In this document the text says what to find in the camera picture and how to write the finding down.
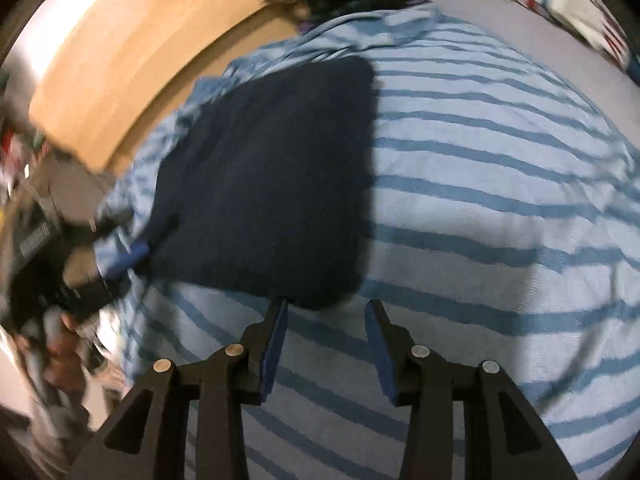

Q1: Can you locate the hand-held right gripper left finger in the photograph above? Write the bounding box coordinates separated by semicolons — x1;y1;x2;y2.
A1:
72;297;290;480

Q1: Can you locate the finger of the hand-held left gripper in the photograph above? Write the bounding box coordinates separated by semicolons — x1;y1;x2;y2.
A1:
62;210;151;311

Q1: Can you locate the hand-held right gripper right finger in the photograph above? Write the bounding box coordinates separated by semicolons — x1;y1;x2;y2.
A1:
364;298;583;480

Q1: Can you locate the navy button cardigan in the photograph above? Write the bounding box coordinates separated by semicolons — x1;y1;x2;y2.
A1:
142;55;376;311

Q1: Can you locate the person's left hand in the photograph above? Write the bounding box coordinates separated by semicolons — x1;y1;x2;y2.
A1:
42;310;88;393

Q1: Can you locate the blue striped bed sheet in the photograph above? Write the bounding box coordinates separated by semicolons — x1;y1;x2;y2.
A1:
95;2;640;480

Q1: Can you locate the wooden headboard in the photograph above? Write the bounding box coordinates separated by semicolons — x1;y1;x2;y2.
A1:
27;0;306;176

